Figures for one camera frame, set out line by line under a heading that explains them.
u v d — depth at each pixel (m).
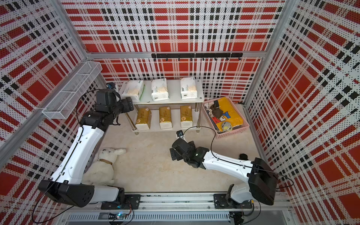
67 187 0.37
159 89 0.72
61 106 0.69
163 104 0.74
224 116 1.02
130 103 0.66
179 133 0.70
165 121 0.93
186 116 0.96
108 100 0.52
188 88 0.73
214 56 0.88
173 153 0.61
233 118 1.02
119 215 0.69
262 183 0.41
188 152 0.58
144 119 0.94
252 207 0.72
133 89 0.73
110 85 0.61
